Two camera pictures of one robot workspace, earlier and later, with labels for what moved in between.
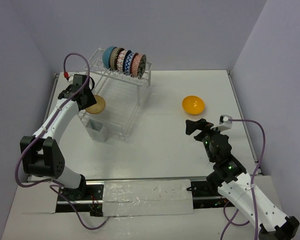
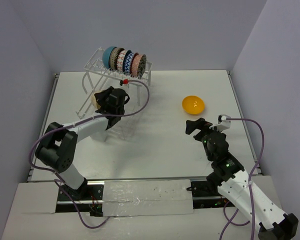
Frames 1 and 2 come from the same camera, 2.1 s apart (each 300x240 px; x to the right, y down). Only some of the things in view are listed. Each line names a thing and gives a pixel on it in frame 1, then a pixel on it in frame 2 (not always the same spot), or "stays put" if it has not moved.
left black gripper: [90, 99] -> [103, 100]
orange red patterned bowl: [135, 65] stays put
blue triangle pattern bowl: [127, 62] stays put
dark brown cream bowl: [113, 56] stays put
